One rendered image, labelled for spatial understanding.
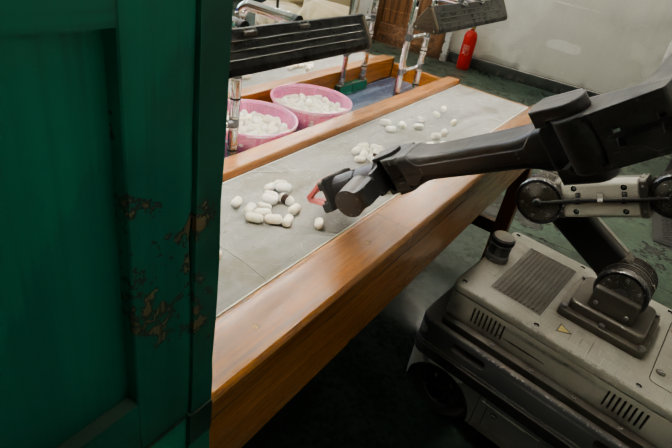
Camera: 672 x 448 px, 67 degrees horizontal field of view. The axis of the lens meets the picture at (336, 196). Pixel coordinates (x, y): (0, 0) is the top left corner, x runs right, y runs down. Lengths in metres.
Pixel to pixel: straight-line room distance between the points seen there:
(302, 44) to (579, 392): 1.06
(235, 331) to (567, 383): 0.94
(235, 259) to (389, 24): 5.36
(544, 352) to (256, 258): 0.81
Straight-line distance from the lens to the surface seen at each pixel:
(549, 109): 0.66
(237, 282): 0.89
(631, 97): 0.63
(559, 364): 1.45
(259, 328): 0.78
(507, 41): 5.78
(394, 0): 6.11
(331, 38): 1.11
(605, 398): 1.46
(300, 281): 0.87
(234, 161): 1.21
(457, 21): 1.67
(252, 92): 1.66
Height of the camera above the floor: 1.32
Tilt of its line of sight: 30 degrees down
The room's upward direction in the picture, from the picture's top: 10 degrees clockwise
